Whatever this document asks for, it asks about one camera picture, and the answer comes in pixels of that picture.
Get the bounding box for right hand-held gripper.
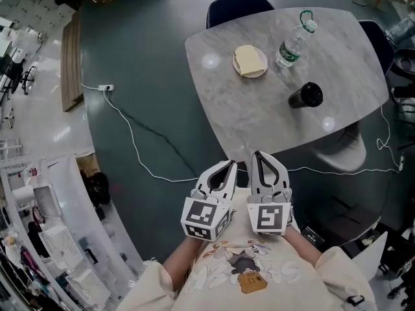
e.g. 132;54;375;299
246;150;294;236

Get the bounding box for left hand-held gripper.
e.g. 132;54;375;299
180;159;238;241

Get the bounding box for small white plate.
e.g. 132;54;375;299
231;49;269;79

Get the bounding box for pale yellow bread slice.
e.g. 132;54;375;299
233;45;264;76

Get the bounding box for person's left forearm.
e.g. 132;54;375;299
161;236;208;293

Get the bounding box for person's right forearm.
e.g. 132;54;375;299
285;224;322;271

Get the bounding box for black flat device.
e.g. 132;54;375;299
300;225;326;249

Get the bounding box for grey upholstered chair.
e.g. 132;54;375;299
311;121;368;172

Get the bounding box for black lidded coffee cup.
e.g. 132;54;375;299
287;81;324;109

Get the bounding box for dark chair with striped edge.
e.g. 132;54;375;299
324;192;383;241

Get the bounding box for person's cream printed shirt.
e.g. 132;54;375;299
118;189;377;311

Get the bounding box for black bag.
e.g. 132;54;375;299
80;172;112;207

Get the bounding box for clear plastic water bottle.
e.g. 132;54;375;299
275;10;318;69

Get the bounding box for white metal shelf rack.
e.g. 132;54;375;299
0;154;145;311

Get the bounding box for black wheeled equipment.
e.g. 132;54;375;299
385;17;415;149

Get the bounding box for white perforated basket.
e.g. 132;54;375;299
38;225;84;266
66;269;112;308

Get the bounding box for dark blue dining chair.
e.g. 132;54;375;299
206;0;275;30
358;20;396;76

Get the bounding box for wooden slatted bench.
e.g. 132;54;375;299
60;10;85;113

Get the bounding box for black office chair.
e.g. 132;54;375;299
0;55;37;96

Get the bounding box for black power adapter cable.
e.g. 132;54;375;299
108;93;200;178

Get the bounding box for long white floor cable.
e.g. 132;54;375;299
80;82;405;183

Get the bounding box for looped white cable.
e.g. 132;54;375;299
375;105;403;168

